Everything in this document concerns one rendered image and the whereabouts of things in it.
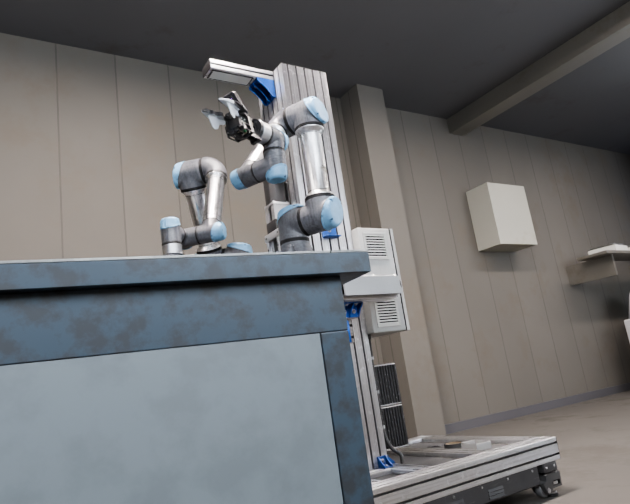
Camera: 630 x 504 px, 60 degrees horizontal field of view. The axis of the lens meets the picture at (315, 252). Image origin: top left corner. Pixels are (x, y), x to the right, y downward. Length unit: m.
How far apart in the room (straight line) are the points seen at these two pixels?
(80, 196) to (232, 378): 3.26
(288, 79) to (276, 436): 2.01
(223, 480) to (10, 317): 0.35
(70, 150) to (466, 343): 3.76
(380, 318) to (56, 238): 2.29
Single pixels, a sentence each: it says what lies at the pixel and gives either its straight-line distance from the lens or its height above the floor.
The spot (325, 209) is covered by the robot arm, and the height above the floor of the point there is 1.20.
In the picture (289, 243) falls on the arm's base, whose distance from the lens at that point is 2.07.
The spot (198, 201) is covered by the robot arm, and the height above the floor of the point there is 1.45.
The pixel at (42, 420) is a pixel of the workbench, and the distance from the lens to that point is 0.79.
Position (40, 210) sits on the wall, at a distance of 3.93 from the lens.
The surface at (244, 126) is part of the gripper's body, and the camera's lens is 1.76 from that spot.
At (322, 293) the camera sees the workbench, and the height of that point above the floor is 0.73.
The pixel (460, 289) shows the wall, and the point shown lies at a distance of 5.53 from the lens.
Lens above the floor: 0.60
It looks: 13 degrees up
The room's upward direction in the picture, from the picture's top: 8 degrees counter-clockwise
